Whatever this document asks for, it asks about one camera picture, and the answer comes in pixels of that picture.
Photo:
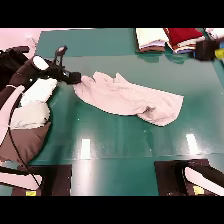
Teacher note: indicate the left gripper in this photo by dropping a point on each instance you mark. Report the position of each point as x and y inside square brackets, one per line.
[72, 77]

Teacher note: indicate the pink shirt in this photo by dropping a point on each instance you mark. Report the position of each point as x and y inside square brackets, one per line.
[133, 100]

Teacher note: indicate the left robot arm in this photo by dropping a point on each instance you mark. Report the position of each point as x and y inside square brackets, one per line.
[23, 71]

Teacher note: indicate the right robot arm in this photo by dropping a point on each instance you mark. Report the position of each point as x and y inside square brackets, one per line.
[204, 178]

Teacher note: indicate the white garment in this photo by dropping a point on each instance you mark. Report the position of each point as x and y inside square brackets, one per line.
[216, 32]
[30, 115]
[39, 90]

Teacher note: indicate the black garment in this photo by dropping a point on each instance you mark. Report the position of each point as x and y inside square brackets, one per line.
[10, 63]

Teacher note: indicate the brown garment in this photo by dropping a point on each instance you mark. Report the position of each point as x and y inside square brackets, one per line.
[26, 141]

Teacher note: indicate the cream garment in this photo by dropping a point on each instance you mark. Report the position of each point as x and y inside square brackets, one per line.
[150, 36]

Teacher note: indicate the red garment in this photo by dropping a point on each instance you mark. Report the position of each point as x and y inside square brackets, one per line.
[181, 35]

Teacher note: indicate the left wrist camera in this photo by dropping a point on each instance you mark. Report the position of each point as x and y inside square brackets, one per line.
[60, 52]

